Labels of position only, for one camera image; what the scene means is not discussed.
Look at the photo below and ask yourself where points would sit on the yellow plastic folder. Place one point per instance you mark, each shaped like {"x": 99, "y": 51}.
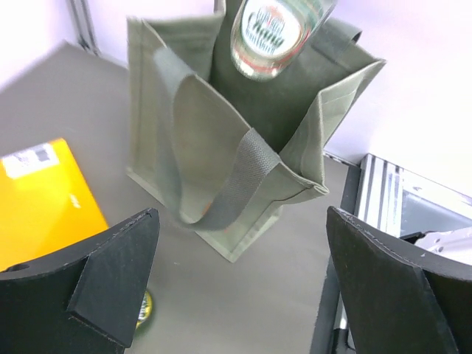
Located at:
{"x": 46, "y": 203}

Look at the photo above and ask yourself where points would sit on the green canvas bag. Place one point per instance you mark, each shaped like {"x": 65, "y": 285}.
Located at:
{"x": 224, "y": 153}

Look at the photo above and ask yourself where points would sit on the clear chang soda bottle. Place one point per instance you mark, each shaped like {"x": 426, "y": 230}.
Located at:
{"x": 267, "y": 35}

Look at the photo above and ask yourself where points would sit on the aluminium frame post right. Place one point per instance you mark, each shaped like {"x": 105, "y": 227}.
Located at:
{"x": 83, "y": 26}

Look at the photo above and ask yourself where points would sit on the aluminium front rail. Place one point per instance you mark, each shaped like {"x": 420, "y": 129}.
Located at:
{"x": 400, "y": 202}

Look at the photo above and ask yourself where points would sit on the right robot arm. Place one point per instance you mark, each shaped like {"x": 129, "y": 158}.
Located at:
{"x": 454, "y": 245}

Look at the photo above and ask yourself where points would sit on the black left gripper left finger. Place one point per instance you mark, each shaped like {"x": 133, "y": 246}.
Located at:
{"x": 84, "y": 298}

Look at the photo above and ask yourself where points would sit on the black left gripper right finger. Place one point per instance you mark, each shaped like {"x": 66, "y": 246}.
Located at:
{"x": 398, "y": 297}

